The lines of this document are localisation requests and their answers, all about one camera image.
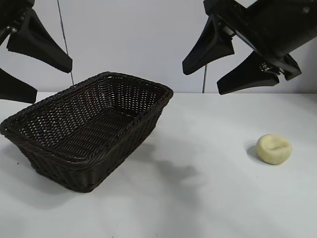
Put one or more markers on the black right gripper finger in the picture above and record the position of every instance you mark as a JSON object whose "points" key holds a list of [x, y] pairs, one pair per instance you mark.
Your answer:
{"points": [[208, 49], [247, 79]]}

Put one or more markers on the pale yellow egg yolk pastry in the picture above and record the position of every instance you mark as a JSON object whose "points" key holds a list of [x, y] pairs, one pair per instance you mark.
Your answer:
{"points": [[273, 148]]}

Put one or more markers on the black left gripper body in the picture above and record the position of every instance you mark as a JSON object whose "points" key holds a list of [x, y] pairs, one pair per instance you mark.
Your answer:
{"points": [[12, 10]]}

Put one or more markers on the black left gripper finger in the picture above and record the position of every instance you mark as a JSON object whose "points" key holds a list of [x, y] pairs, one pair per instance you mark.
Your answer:
{"points": [[39, 44], [15, 86]]}

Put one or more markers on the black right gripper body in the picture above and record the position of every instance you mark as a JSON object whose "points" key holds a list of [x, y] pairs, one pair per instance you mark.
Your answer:
{"points": [[272, 24]]}

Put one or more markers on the dark brown woven basket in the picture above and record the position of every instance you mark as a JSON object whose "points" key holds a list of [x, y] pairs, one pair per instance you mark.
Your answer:
{"points": [[86, 124]]}

